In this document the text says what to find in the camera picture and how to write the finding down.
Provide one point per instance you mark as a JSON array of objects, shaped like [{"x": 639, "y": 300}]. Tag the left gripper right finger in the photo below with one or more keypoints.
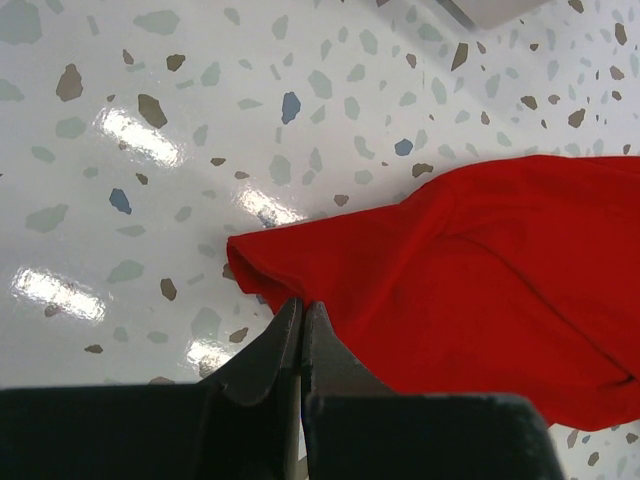
[{"x": 356, "y": 427}]

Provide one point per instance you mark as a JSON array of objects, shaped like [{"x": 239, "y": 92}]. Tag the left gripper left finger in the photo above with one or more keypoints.
[{"x": 240, "y": 422}]

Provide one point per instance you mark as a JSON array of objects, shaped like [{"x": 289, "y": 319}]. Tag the red t shirt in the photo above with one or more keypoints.
[{"x": 517, "y": 276}]

